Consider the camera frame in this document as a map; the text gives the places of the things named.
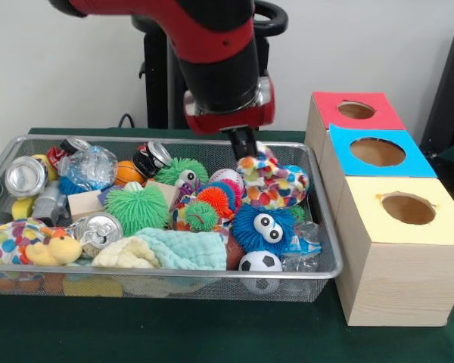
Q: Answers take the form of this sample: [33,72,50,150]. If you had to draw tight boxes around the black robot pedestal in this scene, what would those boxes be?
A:
[131,0,289,132]

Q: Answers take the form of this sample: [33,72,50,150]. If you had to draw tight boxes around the silver metal can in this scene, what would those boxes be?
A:
[5,155,49,200]

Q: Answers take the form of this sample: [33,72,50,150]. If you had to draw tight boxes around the colourful polka dot cloth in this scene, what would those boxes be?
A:
[0,219,67,265]
[236,141,311,211]

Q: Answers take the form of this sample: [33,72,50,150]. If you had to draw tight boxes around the light wooden block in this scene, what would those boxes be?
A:
[67,190,104,222]

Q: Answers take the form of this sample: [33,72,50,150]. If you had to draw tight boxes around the cream yellow cloth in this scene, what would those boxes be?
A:
[92,236,160,268]

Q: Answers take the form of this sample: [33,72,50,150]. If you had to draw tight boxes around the wooden box with three holes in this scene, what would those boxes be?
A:
[304,91,454,327]

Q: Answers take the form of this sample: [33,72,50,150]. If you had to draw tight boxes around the mint green cloth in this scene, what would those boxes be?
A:
[135,226,228,270]

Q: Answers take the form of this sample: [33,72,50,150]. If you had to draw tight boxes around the beige wedge block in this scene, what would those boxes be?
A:
[145,180,181,211]

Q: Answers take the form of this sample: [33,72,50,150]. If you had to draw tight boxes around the crushed printed metal can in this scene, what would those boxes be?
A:
[73,212,124,259]

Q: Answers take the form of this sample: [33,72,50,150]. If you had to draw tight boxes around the orange basketball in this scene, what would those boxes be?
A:
[114,160,145,187]

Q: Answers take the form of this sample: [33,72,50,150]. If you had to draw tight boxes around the blue spiky ball with eyes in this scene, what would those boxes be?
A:
[231,203,297,253]

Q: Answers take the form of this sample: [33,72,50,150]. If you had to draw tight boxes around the yellow plush duck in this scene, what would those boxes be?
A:
[25,234,82,266]

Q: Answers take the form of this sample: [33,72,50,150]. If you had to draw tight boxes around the silver wire mesh bin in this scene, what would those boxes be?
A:
[0,134,344,303]

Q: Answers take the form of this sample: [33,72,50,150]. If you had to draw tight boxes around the black and white soccer ball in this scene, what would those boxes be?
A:
[238,250,284,272]

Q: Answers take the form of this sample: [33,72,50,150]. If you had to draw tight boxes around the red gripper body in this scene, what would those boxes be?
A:
[183,76,277,136]

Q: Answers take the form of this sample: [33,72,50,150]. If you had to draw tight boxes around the black upright panel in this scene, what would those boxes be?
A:
[419,24,454,152]

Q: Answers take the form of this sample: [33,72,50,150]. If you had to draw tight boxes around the large green spiky ball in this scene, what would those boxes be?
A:
[104,184,170,237]

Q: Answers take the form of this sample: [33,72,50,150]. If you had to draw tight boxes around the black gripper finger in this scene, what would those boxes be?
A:
[243,127,260,158]
[229,129,248,160]

